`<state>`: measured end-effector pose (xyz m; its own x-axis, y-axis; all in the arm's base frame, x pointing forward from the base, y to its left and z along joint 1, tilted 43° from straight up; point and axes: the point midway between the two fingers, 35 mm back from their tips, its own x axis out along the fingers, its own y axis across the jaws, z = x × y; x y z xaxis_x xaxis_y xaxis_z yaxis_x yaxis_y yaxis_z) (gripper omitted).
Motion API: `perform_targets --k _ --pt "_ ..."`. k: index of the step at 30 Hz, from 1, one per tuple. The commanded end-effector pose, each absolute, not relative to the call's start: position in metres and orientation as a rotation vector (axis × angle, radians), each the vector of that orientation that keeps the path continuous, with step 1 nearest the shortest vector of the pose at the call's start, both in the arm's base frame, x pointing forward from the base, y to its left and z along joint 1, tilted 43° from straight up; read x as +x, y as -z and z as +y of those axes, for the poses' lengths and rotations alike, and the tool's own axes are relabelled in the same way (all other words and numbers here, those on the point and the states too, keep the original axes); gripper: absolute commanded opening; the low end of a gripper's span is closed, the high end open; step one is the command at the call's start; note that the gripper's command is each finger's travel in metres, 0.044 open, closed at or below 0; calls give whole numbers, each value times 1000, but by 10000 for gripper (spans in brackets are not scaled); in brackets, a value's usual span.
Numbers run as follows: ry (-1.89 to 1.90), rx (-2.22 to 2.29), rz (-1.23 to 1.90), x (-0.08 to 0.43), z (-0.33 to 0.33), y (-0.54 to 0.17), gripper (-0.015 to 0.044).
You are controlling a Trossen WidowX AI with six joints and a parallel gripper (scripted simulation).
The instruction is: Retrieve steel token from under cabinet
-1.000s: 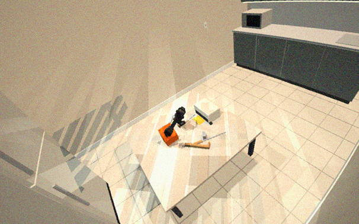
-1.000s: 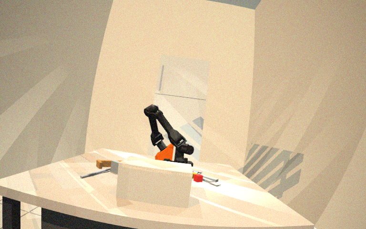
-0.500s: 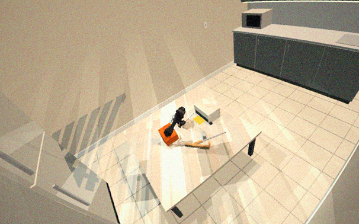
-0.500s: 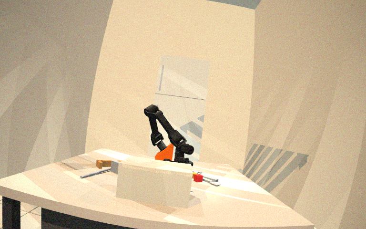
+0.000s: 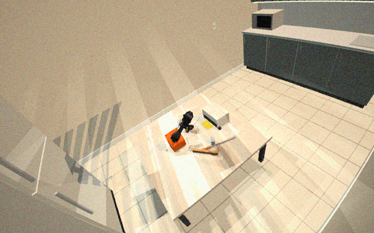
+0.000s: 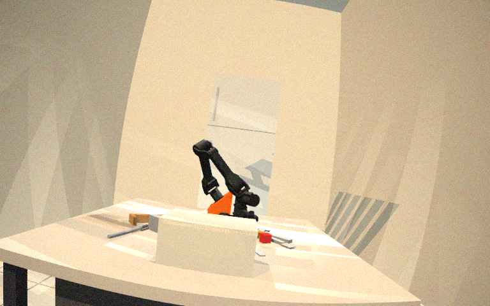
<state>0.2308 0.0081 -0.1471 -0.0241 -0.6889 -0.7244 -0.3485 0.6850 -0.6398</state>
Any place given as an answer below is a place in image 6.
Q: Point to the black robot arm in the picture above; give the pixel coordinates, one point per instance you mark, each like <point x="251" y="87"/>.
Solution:
<point x="205" y="151"/>

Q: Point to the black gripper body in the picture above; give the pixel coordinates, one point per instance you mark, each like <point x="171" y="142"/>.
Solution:
<point x="242" y="207"/>

